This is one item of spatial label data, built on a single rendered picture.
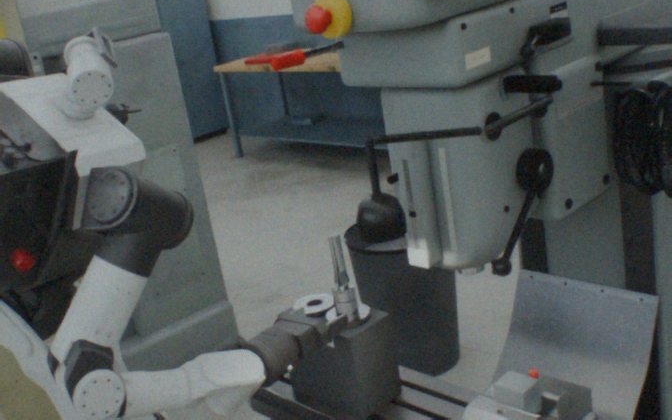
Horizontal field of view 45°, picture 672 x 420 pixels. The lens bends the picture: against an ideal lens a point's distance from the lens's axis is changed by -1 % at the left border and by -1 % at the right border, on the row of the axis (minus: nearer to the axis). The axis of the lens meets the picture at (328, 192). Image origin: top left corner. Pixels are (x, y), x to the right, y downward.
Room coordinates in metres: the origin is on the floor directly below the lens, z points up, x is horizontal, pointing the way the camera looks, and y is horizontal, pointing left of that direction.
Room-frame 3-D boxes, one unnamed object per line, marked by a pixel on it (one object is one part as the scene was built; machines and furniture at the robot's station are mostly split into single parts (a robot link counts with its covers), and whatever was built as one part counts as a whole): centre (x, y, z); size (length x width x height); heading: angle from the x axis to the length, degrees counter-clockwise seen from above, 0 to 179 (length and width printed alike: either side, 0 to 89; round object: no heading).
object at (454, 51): (1.33, -0.25, 1.68); 0.34 x 0.24 x 0.10; 132
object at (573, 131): (1.43, -0.37, 1.47); 0.24 x 0.19 x 0.26; 42
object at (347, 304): (1.51, 0.00, 1.16); 0.05 x 0.05 x 0.05
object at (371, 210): (1.13, -0.07, 1.47); 0.07 x 0.07 x 0.06
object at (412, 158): (1.23, -0.14, 1.44); 0.04 x 0.04 x 0.21; 42
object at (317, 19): (1.13, -0.03, 1.76); 0.04 x 0.03 x 0.04; 42
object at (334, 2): (1.15, -0.05, 1.76); 0.06 x 0.02 x 0.06; 42
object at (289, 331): (1.36, 0.13, 1.17); 0.13 x 0.12 x 0.10; 50
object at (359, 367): (1.55, 0.04, 1.04); 0.22 x 0.12 x 0.20; 41
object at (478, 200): (1.30, -0.22, 1.47); 0.21 x 0.19 x 0.32; 42
